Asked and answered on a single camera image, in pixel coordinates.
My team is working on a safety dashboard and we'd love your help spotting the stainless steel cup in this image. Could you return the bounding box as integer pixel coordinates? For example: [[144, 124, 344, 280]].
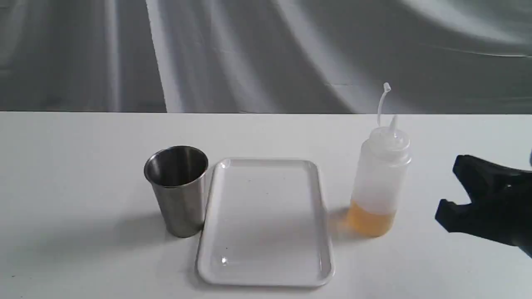
[[144, 145, 209, 238]]

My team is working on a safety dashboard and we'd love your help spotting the plastic squeeze bottle with oil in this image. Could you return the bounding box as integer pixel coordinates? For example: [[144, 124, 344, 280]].
[[347, 83, 412, 237]]

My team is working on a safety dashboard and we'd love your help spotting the white rectangular plastic tray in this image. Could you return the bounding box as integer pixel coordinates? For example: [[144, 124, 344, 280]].
[[197, 158, 335, 288]]

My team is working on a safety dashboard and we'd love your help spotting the grey fabric backdrop curtain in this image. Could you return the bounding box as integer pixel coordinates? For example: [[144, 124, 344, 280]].
[[1, 0, 532, 114]]

